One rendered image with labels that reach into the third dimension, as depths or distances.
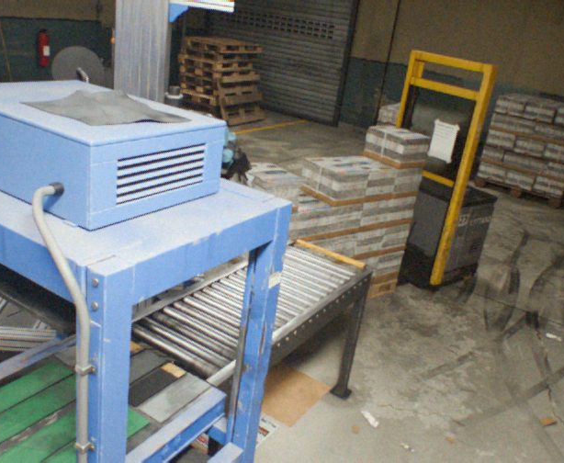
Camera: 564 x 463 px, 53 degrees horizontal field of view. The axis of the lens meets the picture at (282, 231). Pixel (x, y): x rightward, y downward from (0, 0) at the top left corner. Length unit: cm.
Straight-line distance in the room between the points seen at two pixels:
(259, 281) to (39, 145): 70
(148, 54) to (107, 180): 180
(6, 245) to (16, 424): 75
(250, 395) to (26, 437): 66
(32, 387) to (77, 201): 92
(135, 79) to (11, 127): 167
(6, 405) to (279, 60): 1022
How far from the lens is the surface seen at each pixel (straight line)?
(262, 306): 168
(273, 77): 1177
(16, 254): 133
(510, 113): 844
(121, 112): 144
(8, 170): 149
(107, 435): 134
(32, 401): 203
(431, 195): 495
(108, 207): 131
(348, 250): 415
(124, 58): 306
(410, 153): 428
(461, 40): 1027
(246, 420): 192
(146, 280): 121
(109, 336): 119
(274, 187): 347
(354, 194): 396
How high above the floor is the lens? 206
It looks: 22 degrees down
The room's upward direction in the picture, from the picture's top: 8 degrees clockwise
